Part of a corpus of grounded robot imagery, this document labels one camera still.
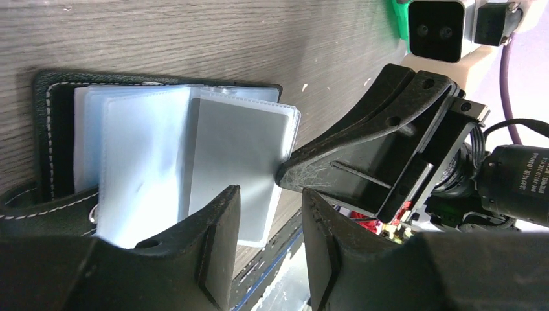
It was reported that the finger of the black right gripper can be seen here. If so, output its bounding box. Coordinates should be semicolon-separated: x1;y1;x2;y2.
276;64;489;223

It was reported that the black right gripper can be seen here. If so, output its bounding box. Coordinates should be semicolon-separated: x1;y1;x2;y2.
386;115;548;232

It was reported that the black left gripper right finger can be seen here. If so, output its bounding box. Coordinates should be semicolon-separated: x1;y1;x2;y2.
302;189;548;310

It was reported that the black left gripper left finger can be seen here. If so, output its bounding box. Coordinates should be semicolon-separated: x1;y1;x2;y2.
1;185;240;310

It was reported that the black card holder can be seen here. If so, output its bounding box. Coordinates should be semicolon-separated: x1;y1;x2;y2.
23;70;282;248

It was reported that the grey credit card in holder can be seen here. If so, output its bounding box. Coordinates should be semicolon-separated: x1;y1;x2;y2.
188;92;301;248

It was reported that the green double storage bin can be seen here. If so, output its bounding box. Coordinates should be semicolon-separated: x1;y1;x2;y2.
390;0;411;42

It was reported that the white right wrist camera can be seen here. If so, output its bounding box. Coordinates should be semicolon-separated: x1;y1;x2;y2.
401;1;548;91

